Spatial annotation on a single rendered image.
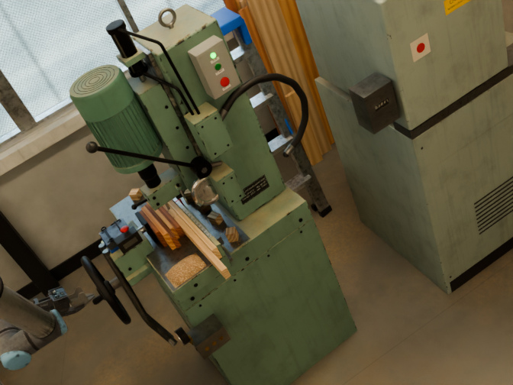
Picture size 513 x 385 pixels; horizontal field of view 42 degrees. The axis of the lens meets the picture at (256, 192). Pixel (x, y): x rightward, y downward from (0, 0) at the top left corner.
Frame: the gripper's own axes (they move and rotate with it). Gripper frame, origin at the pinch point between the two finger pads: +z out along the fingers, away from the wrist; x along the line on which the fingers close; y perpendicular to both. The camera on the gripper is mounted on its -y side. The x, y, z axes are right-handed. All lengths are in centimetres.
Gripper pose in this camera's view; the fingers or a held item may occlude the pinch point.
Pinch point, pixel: (91, 297)
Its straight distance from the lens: 255.2
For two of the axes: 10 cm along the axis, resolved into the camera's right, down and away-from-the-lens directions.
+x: -5.1, -4.3, 7.4
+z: 8.6, -2.9, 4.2
